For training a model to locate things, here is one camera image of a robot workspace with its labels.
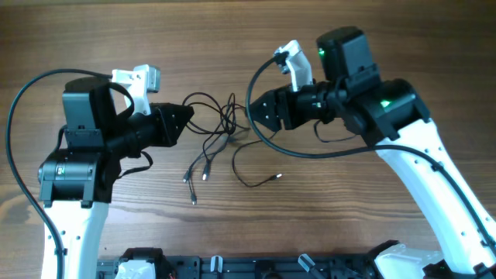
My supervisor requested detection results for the right camera black cable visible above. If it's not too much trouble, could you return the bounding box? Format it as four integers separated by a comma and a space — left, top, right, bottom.
244, 53, 496, 253

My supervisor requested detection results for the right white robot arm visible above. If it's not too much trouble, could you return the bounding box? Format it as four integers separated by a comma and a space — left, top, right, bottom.
246, 26, 495, 278

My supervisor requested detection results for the camera black cable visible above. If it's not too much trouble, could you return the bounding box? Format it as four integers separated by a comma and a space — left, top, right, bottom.
5, 68, 113, 279
244, 53, 496, 253

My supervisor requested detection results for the left camera black cable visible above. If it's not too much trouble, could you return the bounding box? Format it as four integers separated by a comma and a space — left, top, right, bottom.
5, 68, 113, 279

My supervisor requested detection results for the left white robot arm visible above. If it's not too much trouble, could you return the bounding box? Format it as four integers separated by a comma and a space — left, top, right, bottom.
38, 77, 194, 278

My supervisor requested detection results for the black cables bundle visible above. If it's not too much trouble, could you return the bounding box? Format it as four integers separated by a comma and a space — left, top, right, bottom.
181, 91, 284, 206

